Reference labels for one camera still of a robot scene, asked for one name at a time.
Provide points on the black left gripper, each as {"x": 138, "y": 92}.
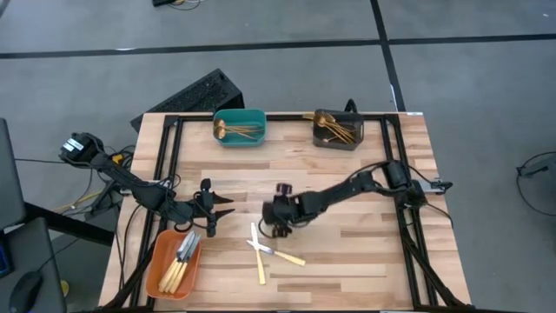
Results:
{"x": 208, "y": 208}

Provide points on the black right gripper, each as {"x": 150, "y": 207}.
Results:
{"x": 286, "y": 211}

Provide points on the wooden spoon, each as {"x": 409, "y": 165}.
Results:
{"x": 247, "y": 131}

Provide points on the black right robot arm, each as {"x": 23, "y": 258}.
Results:
{"x": 343, "y": 191}

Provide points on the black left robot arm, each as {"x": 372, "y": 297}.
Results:
{"x": 130, "y": 184}

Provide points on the teal plastic bin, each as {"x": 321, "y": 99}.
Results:
{"x": 243, "y": 142}

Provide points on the orange plastic bin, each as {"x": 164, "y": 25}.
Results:
{"x": 163, "y": 248}

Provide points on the grey plastic bin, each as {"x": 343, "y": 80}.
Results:
{"x": 339, "y": 145}

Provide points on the black perforated case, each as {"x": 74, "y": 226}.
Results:
{"x": 200, "y": 95}

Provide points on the yellow black plug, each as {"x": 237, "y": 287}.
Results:
{"x": 117, "y": 158}

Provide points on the black floor beam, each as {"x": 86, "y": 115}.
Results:
{"x": 69, "y": 224}

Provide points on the yellow round object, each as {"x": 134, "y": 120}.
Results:
{"x": 65, "y": 289}

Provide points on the dark grey desk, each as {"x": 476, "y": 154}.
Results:
{"x": 35, "y": 248}

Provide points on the black computer mouse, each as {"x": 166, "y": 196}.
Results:
{"x": 26, "y": 291}

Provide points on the grey monitor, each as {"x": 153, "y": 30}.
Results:
{"x": 11, "y": 174}

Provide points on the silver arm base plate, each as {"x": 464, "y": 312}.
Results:
{"x": 434, "y": 186}

